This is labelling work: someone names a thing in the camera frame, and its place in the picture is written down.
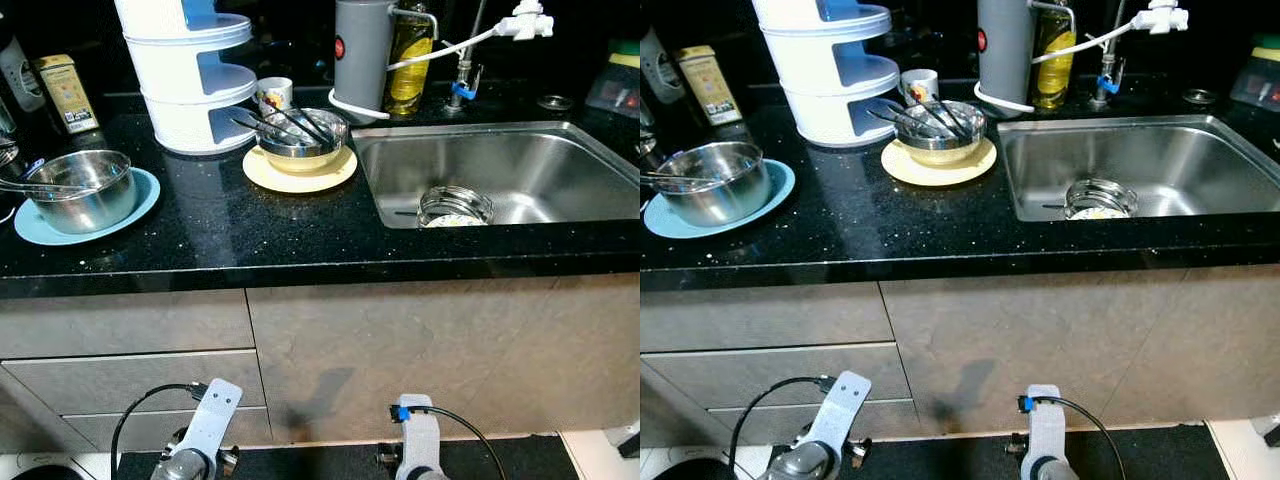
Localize black white handheld appliance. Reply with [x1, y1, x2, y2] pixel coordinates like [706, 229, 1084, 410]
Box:
[640, 25, 693, 106]
[0, 35, 46, 113]

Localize large steel pot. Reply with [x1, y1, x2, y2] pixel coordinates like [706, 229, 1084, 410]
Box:
[655, 141, 773, 228]
[22, 150, 138, 234]

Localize steel fork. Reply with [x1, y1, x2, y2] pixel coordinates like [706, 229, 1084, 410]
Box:
[640, 170, 736, 185]
[0, 176, 101, 191]

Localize yellow plate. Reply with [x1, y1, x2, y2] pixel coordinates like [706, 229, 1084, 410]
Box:
[243, 143, 358, 194]
[881, 135, 998, 187]

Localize clear plastic container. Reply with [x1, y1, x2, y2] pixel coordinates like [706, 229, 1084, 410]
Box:
[585, 40, 641, 119]
[1230, 35, 1280, 111]

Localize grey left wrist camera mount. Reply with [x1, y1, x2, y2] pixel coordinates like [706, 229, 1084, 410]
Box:
[795, 370, 871, 480]
[175, 378, 244, 480]

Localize white tiered storage rack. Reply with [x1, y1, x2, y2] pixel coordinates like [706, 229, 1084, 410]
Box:
[113, 0, 259, 156]
[750, 0, 901, 149]

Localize white faucet diverter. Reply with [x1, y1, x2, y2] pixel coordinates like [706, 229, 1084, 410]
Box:
[1145, 0, 1191, 34]
[500, 0, 554, 41]

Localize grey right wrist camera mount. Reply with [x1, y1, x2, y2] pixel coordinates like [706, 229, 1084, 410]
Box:
[1020, 385, 1069, 480]
[395, 393, 446, 480]

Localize chrome faucet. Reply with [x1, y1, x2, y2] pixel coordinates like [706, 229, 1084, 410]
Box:
[1095, 0, 1136, 106]
[450, 0, 491, 111]

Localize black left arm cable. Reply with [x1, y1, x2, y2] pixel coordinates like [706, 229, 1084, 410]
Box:
[728, 375, 833, 480]
[110, 382, 209, 480]

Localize yellow oil bottle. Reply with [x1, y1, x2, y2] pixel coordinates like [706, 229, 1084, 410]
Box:
[1030, 0, 1079, 111]
[385, 0, 438, 116]

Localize brown cabinet door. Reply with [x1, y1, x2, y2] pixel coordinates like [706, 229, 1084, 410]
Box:
[880, 265, 1280, 439]
[246, 273, 641, 446]

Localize grey drawer front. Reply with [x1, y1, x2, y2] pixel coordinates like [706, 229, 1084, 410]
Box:
[0, 350, 269, 416]
[60, 405, 273, 453]
[640, 343, 909, 413]
[640, 282, 896, 353]
[700, 400, 919, 449]
[0, 288, 256, 359]

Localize light blue plate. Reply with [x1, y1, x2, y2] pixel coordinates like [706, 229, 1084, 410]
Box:
[643, 158, 797, 239]
[13, 167, 161, 247]

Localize white printed mug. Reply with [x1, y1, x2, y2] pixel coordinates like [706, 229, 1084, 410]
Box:
[900, 68, 941, 106]
[256, 77, 295, 116]

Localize clear glass jar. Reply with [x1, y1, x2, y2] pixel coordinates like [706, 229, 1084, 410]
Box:
[417, 185, 495, 229]
[1062, 177, 1139, 221]

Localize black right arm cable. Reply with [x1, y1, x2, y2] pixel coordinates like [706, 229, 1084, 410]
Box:
[405, 405, 508, 480]
[1030, 395, 1129, 480]

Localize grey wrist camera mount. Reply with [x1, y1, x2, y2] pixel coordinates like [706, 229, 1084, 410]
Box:
[175, 378, 244, 480]
[395, 393, 446, 480]
[1020, 385, 1069, 480]
[795, 370, 871, 480]

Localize small steel bowl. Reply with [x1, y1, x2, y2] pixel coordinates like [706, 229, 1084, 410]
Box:
[255, 108, 349, 158]
[893, 100, 988, 151]

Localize yellow tea tin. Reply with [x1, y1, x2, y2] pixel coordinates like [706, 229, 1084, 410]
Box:
[35, 53, 101, 136]
[675, 45, 746, 127]

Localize steel electric kettle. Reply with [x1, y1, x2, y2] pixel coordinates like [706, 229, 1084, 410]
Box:
[640, 125, 669, 179]

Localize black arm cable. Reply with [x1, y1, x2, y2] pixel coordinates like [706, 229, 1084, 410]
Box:
[1030, 395, 1129, 480]
[110, 382, 209, 480]
[405, 405, 508, 480]
[728, 375, 833, 480]

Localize stainless steel sink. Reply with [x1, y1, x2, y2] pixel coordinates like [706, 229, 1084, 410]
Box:
[350, 120, 641, 231]
[995, 113, 1280, 223]

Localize thin white hose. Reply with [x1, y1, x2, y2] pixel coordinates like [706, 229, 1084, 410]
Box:
[1030, 15, 1161, 66]
[385, 22, 516, 73]

